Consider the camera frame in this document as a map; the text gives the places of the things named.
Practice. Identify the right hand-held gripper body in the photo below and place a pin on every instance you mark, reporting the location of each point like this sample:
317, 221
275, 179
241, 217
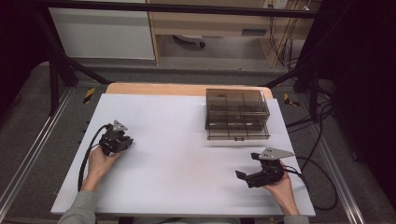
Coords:
267, 175

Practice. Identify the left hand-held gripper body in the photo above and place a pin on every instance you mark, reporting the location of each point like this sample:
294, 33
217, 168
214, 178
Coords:
112, 140

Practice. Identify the smoky transparent plastic drawer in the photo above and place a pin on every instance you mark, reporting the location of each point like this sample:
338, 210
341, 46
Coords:
218, 116
249, 132

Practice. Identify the smoky transparent drawer organizer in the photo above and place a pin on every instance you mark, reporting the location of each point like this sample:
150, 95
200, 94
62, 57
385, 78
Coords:
236, 99

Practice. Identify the person's right hand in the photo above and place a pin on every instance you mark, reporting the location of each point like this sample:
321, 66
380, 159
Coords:
285, 193

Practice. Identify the person's left hand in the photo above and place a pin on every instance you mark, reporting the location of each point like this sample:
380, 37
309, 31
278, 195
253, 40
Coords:
98, 166

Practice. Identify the yellow black tape strip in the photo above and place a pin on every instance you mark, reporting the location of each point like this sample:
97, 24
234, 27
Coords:
89, 95
290, 100

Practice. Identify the white board sheet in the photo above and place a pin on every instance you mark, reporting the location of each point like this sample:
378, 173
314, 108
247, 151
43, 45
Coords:
174, 174

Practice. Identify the wooden table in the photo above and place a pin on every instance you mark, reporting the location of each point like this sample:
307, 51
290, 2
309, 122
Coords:
155, 89

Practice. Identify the black metal stand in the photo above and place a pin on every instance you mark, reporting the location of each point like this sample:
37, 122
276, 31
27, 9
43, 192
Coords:
313, 90
54, 81

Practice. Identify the white cabinet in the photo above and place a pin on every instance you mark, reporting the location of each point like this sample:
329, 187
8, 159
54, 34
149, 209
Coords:
102, 34

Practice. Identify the chair base with wheel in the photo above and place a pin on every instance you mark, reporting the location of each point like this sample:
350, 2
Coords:
190, 39

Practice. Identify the dark curtain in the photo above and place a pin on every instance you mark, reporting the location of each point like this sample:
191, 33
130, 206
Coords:
15, 46
367, 77

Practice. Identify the light wooden desk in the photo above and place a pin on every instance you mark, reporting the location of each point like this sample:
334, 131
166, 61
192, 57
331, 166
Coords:
211, 26

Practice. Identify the black metal crossbar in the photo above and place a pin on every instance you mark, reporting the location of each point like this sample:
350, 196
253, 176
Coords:
186, 8

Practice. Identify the white power strip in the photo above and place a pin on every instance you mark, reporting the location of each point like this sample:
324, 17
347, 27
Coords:
275, 3

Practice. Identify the aluminium rail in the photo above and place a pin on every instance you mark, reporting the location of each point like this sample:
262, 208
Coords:
34, 146
344, 186

